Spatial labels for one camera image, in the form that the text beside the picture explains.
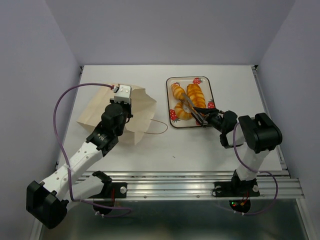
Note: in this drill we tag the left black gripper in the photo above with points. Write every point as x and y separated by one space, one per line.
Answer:
126 105

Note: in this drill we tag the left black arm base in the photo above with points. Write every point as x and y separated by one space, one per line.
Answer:
104 200

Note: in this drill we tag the orange braided fake bread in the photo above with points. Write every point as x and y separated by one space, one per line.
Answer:
195 94

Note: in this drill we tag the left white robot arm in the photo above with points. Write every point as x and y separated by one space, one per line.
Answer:
46 200

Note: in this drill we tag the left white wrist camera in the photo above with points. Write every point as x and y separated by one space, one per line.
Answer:
122 93

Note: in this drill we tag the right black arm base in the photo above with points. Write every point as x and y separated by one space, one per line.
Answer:
237 191

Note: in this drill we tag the brown paper bag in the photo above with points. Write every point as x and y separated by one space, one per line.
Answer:
143 110

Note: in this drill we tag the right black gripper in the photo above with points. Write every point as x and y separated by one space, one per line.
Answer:
210 111

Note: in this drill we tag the aluminium mounting rail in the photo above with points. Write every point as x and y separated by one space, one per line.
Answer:
192 185

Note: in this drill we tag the strawberry pattern tray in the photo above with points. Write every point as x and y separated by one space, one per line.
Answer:
203 83

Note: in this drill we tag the fake croissant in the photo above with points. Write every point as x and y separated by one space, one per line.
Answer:
177 91
181 113

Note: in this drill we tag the metal tongs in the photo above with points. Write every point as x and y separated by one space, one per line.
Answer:
198 116

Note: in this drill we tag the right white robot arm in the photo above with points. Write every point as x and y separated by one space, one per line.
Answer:
251 138

